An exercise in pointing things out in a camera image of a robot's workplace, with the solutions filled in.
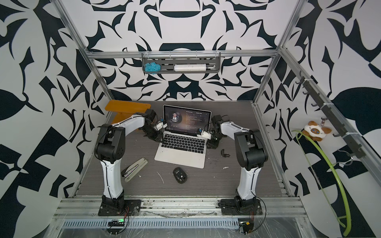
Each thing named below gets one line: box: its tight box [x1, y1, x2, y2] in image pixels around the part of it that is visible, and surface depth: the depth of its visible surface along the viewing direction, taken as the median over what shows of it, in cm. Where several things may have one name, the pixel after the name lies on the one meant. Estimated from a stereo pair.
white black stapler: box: [121, 157, 149, 182], surface depth 87 cm
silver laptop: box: [154, 104, 212, 170], surface depth 96 cm
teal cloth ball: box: [144, 61, 162, 75], surface depth 93 cm
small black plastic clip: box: [220, 148, 231, 158], surface depth 95 cm
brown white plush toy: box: [302, 120, 332, 142], surface depth 61 cm
